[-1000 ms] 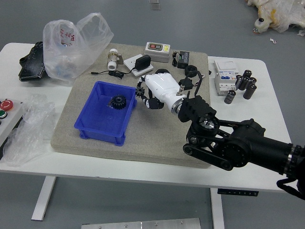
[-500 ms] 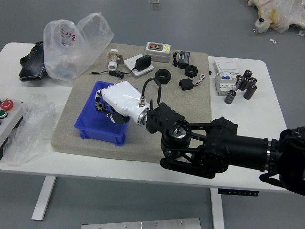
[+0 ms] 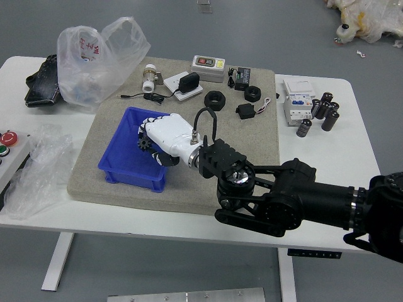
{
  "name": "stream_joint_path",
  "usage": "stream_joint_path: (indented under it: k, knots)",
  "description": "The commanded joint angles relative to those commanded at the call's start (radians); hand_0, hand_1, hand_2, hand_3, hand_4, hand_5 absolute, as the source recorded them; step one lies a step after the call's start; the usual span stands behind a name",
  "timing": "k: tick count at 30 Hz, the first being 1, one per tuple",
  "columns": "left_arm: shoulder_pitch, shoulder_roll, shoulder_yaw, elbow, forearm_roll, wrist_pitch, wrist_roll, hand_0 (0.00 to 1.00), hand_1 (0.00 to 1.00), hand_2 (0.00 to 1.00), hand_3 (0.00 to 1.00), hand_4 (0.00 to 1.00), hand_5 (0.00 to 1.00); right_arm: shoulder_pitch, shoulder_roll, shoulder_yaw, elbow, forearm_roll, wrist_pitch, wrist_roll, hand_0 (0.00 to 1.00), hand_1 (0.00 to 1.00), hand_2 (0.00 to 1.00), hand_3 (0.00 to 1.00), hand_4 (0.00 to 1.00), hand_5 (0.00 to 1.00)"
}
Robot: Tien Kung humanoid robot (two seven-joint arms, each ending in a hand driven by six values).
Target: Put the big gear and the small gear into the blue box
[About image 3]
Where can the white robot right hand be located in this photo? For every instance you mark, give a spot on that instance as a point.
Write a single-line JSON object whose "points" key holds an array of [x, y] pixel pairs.
{"points": [[171, 133]]}

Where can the black gear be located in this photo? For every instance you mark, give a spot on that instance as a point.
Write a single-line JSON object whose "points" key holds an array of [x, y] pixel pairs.
{"points": [[145, 146]]}

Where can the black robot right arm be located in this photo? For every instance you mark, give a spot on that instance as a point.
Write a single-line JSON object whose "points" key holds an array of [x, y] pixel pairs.
{"points": [[283, 195]]}

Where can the blue plastic box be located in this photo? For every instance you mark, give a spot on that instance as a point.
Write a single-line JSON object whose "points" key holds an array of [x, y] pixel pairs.
{"points": [[126, 157]]}

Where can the big black nut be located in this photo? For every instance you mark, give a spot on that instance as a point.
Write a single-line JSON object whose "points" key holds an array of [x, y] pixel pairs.
{"points": [[214, 100]]}

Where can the small black nut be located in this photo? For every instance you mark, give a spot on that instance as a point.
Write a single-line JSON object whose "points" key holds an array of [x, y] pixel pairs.
{"points": [[252, 93]]}

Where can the grey button control box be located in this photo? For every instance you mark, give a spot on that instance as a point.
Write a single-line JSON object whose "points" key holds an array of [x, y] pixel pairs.
{"points": [[14, 163]]}

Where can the black power adapter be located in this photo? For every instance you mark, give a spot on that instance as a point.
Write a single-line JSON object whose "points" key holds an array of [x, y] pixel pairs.
{"points": [[188, 82]]}

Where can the brass valve white ends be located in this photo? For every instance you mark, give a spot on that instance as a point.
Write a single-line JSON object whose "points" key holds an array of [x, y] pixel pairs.
{"points": [[149, 78]]}

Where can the grey-brown mat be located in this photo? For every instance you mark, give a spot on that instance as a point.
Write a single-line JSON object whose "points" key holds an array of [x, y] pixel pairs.
{"points": [[195, 195]]}

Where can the small black module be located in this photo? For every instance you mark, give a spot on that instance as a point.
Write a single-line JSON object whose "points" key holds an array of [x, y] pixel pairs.
{"points": [[245, 111]]}

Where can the black labelled power module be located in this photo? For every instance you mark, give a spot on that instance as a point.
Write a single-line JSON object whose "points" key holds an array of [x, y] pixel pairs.
{"points": [[242, 78]]}

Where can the clear bag red print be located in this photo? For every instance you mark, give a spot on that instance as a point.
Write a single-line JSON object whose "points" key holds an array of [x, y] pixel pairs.
{"points": [[91, 63]]}

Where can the white circuit breaker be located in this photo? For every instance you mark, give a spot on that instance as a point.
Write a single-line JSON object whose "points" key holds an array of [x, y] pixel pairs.
{"points": [[296, 97]]}

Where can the clear plastic floor piece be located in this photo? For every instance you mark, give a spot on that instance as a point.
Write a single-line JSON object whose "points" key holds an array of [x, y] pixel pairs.
{"points": [[204, 5]]}

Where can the black cylindrical capacitor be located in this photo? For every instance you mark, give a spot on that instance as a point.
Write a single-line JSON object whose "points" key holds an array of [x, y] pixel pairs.
{"points": [[315, 106], [334, 105], [323, 110], [327, 96], [304, 127], [330, 120]]}

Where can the black moulded plastic part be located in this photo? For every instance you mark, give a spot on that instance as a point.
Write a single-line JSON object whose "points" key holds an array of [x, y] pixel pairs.
{"points": [[42, 83]]}

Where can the crumpled clear plastic bag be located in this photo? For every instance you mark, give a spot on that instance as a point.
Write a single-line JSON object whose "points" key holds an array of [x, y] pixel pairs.
{"points": [[37, 170]]}

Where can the grey metal plate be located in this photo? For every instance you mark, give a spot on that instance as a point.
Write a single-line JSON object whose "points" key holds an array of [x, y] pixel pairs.
{"points": [[185, 295]]}

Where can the red emergency stop button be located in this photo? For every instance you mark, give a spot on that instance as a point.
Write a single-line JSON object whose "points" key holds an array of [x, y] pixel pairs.
{"points": [[8, 138]]}

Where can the green push button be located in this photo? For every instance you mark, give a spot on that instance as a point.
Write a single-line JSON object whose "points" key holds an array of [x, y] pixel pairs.
{"points": [[2, 150]]}

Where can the white table leg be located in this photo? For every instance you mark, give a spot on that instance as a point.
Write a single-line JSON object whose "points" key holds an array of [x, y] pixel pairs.
{"points": [[287, 277], [58, 261]]}

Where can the white table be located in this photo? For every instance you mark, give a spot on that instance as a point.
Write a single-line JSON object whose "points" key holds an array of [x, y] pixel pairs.
{"points": [[346, 148]]}

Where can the black table height controller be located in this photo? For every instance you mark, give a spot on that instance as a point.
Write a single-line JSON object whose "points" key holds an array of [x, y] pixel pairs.
{"points": [[315, 253]]}

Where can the small white floor scrap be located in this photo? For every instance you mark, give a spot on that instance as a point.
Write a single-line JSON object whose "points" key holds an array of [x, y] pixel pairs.
{"points": [[360, 53]]}

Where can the plush toy in plastic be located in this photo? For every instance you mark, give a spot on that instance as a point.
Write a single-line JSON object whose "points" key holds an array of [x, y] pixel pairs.
{"points": [[368, 19]]}

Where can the white wall socket plate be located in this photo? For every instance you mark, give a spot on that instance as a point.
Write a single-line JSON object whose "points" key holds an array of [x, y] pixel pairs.
{"points": [[176, 83]]}

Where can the grey switch box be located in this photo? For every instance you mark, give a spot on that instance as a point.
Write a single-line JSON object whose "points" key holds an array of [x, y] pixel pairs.
{"points": [[208, 68]]}

